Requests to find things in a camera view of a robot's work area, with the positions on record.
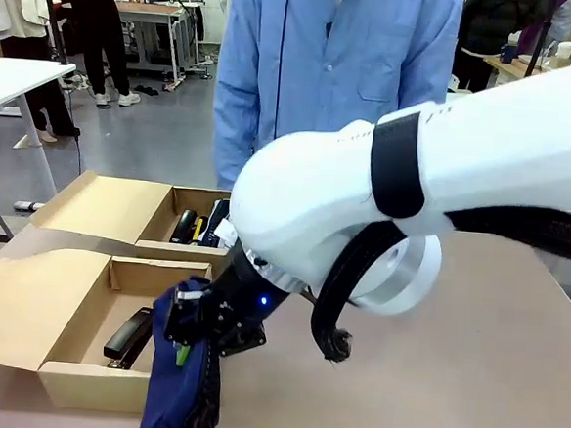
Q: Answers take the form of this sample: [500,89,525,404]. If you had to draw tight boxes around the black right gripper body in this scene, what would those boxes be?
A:
[206,243,294,345]

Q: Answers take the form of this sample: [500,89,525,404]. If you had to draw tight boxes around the black stapler with silver base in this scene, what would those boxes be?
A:
[102,303,156,372]

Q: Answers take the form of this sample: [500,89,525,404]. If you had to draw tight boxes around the navy zippered pencil case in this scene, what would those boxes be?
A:
[135,272,239,428]

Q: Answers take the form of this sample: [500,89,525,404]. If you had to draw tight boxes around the small brown cardboard box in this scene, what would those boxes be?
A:
[25,165,236,282]

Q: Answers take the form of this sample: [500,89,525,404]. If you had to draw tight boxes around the large brown cardboard box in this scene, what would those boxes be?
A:
[0,242,215,420]

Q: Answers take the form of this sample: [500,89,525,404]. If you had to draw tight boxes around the white power strip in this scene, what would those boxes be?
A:
[12,198,48,214]

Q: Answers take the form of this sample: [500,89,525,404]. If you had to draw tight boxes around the person in blue lab coat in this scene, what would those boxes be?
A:
[207,0,465,207]

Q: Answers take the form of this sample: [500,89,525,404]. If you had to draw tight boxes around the background workbench with metal legs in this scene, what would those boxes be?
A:
[106,0,209,88]

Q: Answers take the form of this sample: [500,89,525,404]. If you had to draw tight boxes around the white table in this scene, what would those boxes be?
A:
[0,56,77,200]

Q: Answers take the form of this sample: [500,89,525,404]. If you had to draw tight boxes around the background person in black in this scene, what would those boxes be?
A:
[47,0,149,110]

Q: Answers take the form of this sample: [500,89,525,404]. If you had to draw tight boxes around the background person in cream coat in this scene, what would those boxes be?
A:
[0,0,92,145]

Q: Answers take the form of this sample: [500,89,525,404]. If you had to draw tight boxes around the background person in dark jacket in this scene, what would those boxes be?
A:
[451,0,551,100]

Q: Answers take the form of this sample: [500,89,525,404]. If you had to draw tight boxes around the wooden background table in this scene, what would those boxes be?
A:
[483,52,558,86]

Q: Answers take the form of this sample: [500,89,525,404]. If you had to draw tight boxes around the white container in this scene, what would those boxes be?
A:
[552,40,571,69]

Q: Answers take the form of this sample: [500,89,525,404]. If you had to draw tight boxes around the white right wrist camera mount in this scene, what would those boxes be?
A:
[213,220,241,245]

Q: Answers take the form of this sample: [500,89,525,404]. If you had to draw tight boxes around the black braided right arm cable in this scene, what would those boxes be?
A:
[307,191,571,380]

